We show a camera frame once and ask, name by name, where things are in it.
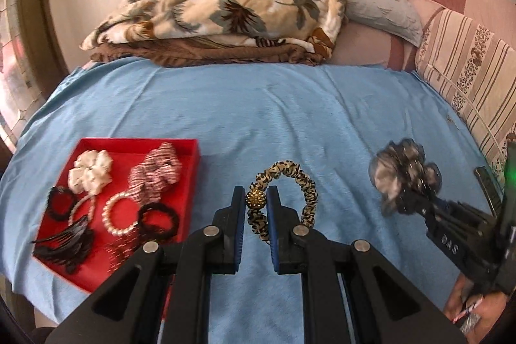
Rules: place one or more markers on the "black hair clip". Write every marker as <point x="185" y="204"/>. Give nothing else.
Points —
<point x="66" y="247"/>

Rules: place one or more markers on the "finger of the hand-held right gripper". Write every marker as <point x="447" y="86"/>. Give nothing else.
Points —
<point x="463" y="211"/>
<point x="443" y="239"/>

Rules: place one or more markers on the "wooden window frame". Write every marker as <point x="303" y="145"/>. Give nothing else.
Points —
<point x="32" y="25"/>

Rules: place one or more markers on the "blue bed sheet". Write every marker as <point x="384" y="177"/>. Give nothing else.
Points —
<point x="250" y="114"/>

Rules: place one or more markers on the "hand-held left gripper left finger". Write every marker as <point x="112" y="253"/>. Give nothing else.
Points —
<point x="241" y="233"/>

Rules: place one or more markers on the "red tray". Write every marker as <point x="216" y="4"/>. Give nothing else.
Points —
<point x="125" y="189"/>

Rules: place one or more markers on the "grey pillow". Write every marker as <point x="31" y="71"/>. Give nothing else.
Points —
<point x="379" y="5"/>

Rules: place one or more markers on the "brown blanket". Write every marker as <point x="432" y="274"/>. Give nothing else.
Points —
<point x="201" y="53"/>

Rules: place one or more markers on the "grey black floral scrunchie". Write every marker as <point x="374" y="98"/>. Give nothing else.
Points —
<point x="403" y="174"/>

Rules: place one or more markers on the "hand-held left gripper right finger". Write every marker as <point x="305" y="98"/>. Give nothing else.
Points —
<point x="274" y="233"/>

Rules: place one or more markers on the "person's right hand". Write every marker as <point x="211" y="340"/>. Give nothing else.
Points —
<point x="487" y="309"/>

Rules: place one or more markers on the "red white striped scrunchie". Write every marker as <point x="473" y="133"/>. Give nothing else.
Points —
<point x="155" y="174"/>

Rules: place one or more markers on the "beaded fringe hair ornament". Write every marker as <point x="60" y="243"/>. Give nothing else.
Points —
<point x="121" y="249"/>

